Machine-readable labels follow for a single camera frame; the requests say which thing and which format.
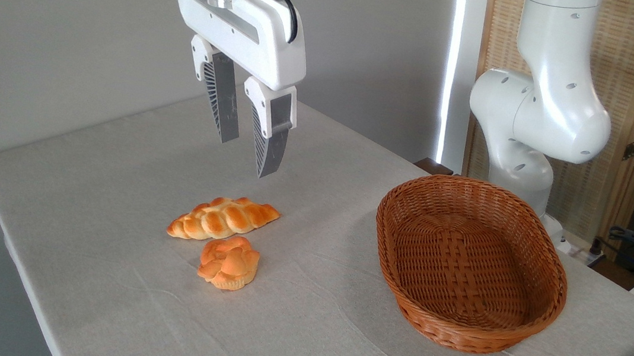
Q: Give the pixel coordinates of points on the light grey tablecloth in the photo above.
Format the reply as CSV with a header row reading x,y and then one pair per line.
x,y
158,315

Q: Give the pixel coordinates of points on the round knotted bread roll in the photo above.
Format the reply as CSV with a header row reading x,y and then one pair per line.
x,y
228,263

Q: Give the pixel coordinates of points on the brown woven wicker basket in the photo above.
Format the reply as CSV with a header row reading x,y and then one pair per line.
x,y
465,266

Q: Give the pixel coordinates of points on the white power strip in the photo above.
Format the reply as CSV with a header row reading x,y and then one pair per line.
x,y
583,254

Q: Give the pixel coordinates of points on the dark wooden furniture corner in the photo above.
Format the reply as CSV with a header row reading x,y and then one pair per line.
x,y
433,166

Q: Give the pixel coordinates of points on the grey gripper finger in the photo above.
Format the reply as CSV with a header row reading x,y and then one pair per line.
x,y
223,98
272,137

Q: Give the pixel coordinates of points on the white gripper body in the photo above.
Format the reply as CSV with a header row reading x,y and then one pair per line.
x,y
261,40

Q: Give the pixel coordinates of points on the long braided bread loaf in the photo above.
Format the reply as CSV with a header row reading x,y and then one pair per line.
x,y
224,219

